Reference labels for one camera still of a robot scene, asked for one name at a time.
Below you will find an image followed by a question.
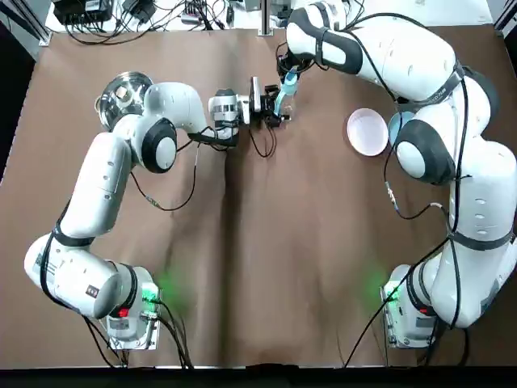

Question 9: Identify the usb hub with plugs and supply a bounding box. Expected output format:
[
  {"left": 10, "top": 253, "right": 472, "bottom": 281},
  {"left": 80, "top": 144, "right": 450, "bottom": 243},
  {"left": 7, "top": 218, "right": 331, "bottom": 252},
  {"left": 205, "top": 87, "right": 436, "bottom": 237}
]
[{"left": 179, "top": 1, "right": 204, "bottom": 26}]

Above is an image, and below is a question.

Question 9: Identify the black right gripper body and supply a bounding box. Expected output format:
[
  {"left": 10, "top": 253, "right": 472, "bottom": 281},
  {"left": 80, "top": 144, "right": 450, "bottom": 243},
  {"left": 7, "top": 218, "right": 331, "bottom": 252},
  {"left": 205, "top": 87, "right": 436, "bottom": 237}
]
[{"left": 276, "top": 50, "right": 303, "bottom": 76}]

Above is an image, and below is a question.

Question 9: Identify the stainless steel pot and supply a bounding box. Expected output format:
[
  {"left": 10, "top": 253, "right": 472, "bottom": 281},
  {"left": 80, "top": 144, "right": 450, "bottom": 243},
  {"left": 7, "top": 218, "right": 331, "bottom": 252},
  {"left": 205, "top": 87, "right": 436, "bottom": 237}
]
[{"left": 95, "top": 71, "right": 153, "bottom": 133}]

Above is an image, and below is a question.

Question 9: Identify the light-blue plate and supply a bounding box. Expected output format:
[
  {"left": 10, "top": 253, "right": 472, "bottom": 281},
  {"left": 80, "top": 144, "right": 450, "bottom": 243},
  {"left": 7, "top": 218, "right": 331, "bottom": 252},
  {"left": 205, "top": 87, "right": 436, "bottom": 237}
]
[{"left": 387, "top": 110, "right": 416, "bottom": 147}]

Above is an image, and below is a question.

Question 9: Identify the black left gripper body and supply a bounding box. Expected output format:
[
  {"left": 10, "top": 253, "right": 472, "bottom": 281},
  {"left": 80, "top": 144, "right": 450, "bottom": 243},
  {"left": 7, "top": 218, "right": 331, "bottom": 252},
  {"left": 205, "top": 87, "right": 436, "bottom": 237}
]
[{"left": 238, "top": 95, "right": 273, "bottom": 125}]

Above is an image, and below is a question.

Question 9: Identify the pink plate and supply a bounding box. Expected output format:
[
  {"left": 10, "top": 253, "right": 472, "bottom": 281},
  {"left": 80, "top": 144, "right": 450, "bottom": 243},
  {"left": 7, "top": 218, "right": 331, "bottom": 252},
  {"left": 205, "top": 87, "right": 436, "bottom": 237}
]
[{"left": 347, "top": 107, "right": 390, "bottom": 157}]

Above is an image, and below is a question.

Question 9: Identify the light-blue lid with strap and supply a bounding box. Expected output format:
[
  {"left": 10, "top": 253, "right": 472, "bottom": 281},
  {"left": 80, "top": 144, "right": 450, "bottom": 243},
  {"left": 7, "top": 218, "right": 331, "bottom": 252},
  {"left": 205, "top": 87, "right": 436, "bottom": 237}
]
[{"left": 274, "top": 70, "right": 301, "bottom": 117}]

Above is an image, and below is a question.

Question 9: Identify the aluminium frame post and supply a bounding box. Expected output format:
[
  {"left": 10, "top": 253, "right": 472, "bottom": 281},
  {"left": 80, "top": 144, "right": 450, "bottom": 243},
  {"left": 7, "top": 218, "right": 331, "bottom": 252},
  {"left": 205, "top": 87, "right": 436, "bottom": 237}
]
[{"left": 258, "top": 0, "right": 275, "bottom": 37}]

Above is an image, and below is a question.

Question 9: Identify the black box device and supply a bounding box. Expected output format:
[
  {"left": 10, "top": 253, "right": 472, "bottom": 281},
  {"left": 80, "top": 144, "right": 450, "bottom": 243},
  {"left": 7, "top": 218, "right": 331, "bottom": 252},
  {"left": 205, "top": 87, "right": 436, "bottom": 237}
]
[{"left": 53, "top": 0, "right": 114, "bottom": 24}]

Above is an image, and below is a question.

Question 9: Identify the black power adapter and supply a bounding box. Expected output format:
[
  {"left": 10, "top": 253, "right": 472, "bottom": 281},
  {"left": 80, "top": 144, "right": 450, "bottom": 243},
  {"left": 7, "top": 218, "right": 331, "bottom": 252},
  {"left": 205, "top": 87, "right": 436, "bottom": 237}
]
[{"left": 122, "top": 0, "right": 157, "bottom": 24}]

